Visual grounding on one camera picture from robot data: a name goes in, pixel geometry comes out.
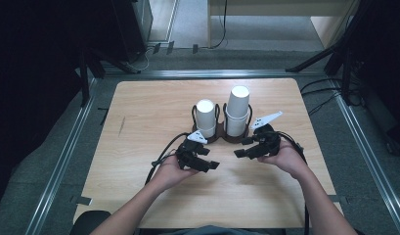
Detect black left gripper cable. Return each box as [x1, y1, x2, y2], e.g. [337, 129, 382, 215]
[144, 131, 190, 186]

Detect black cabinet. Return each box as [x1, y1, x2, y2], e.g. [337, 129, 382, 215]
[111, 0, 154, 64]

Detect white floor cable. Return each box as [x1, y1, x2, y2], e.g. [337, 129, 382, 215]
[130, 45, 156, 73]

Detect aluminium frame rail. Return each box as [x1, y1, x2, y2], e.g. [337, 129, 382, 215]
[24, 77, 98, 235]
[103, 69, 328, 79]
[329, 79, 400, 235]

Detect black hanging cable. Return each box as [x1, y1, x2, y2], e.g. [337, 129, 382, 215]
[209, 0, 229, 50]

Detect light wooden desk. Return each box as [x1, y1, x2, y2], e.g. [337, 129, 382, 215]
[206, 0, 362, 50]

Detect black tripod stand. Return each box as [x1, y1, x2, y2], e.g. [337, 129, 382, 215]
[285, 0, 400, 106]

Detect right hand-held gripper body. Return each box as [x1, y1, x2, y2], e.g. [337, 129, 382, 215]
[249, 111, 284, 161]

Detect dark double cup holder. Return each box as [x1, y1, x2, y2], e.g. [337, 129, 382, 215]
[191, 102, 254, 145]

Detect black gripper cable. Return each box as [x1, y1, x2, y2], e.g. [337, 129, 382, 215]
[277, 130, 311, 235]
[144, 131, 190, 186]

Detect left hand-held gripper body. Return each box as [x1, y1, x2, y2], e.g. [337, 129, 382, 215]
[175, 129, 211, 171]

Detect person's grey clothing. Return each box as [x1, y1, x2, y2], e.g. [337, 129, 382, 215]
[161, 224, 267, 235]

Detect white paper cup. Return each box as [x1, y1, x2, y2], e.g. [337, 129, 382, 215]
[196, 99, 218, 139]
[225, 110, 249, 137]
[226, 85, 250, 118]

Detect grey tape strip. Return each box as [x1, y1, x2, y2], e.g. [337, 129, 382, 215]
[69, 195, 93, 207]
[328, 194, 349, 204]

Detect person's left hand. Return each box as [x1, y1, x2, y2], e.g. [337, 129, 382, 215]
[155, 163, 199, 194]

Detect black metal stand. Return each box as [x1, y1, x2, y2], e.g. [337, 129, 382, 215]
[77, 47, 143, 108]

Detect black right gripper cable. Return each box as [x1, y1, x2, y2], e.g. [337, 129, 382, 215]
[277, 130, 311, 235]

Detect person's right hand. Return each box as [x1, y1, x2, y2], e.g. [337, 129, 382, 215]
[257, 146, 310, 180]

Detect black floor cables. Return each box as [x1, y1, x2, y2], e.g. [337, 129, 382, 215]
[299, 77, 367, 118]

